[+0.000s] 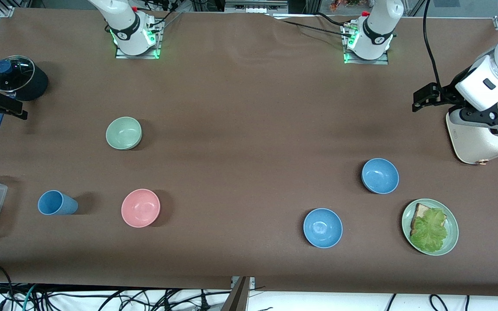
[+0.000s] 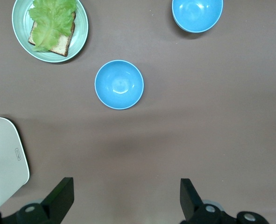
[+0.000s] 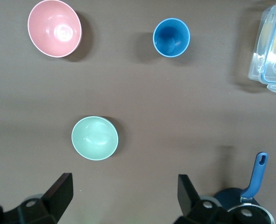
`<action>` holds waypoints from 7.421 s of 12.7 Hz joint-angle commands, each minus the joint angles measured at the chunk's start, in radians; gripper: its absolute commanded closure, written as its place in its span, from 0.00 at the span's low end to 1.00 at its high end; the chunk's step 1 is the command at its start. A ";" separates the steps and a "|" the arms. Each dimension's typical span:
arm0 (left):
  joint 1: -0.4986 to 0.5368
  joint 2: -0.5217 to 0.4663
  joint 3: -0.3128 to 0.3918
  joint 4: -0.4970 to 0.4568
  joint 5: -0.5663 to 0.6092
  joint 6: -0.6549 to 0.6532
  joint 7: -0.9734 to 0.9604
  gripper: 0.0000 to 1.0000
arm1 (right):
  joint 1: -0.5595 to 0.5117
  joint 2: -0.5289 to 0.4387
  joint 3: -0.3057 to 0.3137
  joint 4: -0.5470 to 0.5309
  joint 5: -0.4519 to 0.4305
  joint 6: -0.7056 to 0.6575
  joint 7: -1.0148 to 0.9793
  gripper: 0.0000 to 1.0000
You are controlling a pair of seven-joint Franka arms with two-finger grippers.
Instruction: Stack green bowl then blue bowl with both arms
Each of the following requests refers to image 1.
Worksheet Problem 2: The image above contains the bread slice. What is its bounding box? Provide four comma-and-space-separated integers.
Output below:
410, 203, 437, 236

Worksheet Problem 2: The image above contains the white toaster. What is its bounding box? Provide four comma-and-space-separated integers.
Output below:
446, 110, 498, 165

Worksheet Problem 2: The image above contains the dark wooden beam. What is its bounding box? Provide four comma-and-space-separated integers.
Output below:
221, 277, 251, 311

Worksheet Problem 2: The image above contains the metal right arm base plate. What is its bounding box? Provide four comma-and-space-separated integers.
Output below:
115, 26, 161, 60

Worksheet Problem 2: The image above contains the black base cable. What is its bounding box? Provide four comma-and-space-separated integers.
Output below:
143, 0, 185, 33

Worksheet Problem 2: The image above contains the orange background object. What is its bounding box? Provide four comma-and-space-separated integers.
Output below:
329, 0, 362, 12

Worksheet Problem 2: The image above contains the green lettuce leaf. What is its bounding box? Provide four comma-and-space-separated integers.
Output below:
410, 208, 448, 253

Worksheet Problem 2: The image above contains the pink bowl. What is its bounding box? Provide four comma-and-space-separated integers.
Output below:
121, 189, 161, 228

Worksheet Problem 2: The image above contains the blue bowl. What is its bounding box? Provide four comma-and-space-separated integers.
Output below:
303, 208, 343, 249
361, 158, 399, 194

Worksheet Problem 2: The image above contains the green plate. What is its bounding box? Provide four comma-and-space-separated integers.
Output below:
402, 199, 459, 256

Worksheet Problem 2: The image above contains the black pot with glass lid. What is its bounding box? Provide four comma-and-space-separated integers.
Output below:
0, 55, 49, 131

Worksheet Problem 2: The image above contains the grey power strip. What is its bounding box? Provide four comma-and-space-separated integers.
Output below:
224, 0, 289, 14

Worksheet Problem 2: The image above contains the black table cable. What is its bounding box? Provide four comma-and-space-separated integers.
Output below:
280, 19, 354, 37
316, 11, 355, 27

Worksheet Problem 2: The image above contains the glass lid blue knob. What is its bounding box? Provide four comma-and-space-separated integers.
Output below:
0, 55, 35, 92

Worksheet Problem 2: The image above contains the metal table bracket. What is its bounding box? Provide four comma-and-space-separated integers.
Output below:
231, 276, 256, 289

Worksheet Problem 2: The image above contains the green bowl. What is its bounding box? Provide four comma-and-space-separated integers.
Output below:
106, 117, 142, 150

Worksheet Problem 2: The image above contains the brown table cover mat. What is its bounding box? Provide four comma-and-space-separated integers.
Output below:
0, 8, 498, 297

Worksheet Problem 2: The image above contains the blue cup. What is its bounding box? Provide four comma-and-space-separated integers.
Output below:
38, 190, 79, 216

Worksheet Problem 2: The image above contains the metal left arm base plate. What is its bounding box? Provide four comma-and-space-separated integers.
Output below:
343, 24, 390, 65

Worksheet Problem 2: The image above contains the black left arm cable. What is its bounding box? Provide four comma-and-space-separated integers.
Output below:
423, 0, 443, 87

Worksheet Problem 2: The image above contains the teal floor cable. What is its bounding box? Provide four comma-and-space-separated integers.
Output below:
23, 284, 38, 311

